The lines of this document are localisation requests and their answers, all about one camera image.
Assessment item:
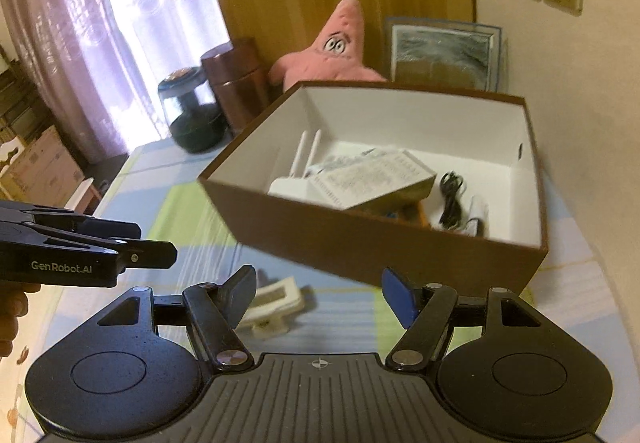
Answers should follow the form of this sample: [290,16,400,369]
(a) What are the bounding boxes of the black cable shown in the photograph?
[437,172,471,229]

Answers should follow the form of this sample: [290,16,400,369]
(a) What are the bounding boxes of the orange utility knife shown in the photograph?
[385,203,432,228]

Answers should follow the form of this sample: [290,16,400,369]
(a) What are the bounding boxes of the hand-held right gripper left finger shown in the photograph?
[95,264,258,371]

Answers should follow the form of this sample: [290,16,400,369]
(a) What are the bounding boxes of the brown cardboard box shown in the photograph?
[197,80,550,296]

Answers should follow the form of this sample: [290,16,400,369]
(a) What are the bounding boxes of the dark round glass jar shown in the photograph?
[157,66,228,154]

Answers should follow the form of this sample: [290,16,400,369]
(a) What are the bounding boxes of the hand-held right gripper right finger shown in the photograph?
[381,267,548,371]

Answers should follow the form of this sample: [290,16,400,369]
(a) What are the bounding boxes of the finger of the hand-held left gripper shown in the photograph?
[0,222,179,270]
[0,200,143,241]

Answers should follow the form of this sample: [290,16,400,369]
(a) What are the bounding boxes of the black bin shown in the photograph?
[85,154,130,186]

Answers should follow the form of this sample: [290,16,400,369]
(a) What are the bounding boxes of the white plastic clip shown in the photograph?
[240,275,307,338]

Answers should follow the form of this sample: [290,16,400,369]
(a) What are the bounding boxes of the white wifi extender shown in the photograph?
[267,128,323,201]

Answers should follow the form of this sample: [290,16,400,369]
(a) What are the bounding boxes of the white printed bedding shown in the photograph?
[0,343,36,443]

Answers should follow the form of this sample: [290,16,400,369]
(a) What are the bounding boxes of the brown metal canister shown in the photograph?
[201,37,271,138]

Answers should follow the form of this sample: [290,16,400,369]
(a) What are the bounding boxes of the brown cardboard carton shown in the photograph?
[0,126,85,206]

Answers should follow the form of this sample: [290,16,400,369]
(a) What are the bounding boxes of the pink starfish plush toy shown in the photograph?
[269,0,388,91]

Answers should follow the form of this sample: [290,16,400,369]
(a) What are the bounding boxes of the sheer purple curtain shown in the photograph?
[0,0,231,164]

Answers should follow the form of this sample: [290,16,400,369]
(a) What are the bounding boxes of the person's left hand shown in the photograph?
[0,280,42,360]

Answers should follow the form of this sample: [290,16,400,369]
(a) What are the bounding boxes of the white beige carton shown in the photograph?
[305,148,438,214]

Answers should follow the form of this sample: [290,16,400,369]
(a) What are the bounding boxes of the framed picture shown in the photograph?
[384,16,503,94]

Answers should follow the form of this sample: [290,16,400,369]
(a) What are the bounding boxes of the dark storage rack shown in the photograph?
[0,46,51,144]

